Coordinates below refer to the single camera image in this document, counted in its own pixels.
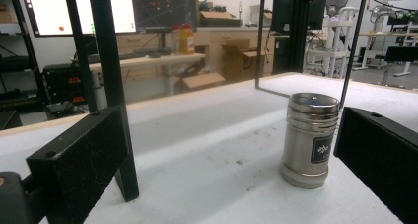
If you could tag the white metal stand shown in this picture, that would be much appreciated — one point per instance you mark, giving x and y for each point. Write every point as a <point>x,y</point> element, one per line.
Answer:
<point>332,43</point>

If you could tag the orange bottle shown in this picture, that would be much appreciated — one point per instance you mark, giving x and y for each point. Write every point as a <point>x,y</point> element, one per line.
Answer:
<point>187,39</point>

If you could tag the open cardboard box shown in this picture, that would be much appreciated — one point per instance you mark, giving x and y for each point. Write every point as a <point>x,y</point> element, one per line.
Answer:
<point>244,61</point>

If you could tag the white lit monitor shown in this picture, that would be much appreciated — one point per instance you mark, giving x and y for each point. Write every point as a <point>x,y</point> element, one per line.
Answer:
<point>79,7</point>

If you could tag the wooden desk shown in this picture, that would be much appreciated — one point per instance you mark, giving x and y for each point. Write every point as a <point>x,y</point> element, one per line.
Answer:
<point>154,61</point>

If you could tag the black shelf rack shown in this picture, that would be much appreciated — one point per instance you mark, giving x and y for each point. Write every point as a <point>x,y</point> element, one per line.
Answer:
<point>19,59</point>

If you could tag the black electronic device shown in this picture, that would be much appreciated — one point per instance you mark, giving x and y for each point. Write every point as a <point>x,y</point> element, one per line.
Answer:
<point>62,82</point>

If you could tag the clear bottle red cap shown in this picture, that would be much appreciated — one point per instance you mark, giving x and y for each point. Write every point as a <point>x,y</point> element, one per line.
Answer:
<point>175,39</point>

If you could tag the dark monitor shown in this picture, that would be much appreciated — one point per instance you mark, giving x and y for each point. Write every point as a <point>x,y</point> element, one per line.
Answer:
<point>163,8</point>

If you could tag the cardboard box with dark contents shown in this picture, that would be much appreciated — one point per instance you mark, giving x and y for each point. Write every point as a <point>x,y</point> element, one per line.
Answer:
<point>218,18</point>

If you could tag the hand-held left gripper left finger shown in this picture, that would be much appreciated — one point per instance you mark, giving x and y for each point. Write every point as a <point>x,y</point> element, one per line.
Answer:
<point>82,164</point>

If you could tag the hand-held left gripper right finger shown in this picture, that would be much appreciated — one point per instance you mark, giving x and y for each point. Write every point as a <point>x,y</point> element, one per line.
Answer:
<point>378,158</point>

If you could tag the steel spice shaker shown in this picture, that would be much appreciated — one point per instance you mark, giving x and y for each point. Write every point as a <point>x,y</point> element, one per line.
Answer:
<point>309,141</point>

